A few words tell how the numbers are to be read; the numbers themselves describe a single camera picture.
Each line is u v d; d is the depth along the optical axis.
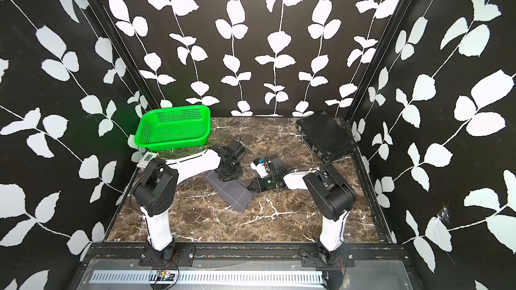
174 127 1.15
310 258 0.73
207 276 0.70
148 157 1.01
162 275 0.70
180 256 0.74
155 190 0.49
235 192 0.86
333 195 0.50
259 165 0.87
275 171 0.78
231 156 0.75
